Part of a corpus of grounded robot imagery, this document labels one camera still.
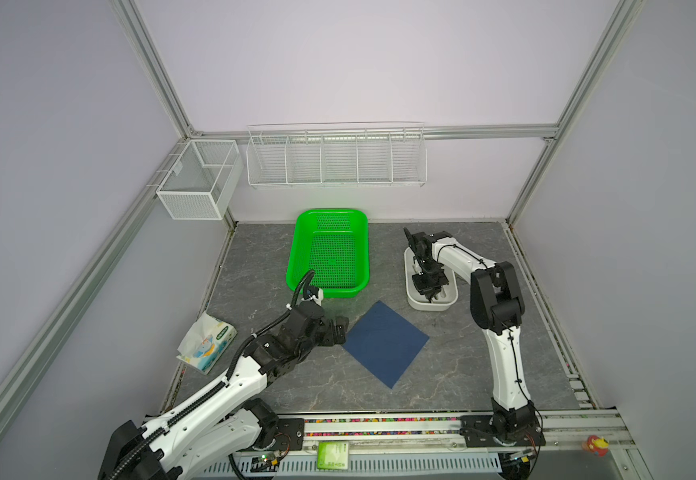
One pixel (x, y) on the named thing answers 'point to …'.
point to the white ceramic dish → (447, 295)
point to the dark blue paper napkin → (385, 342)
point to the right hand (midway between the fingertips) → (431, 296)
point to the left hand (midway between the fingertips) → (333, 325)
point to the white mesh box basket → (200, 183)
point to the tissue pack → (206, 343)
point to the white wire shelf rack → (336, 155)
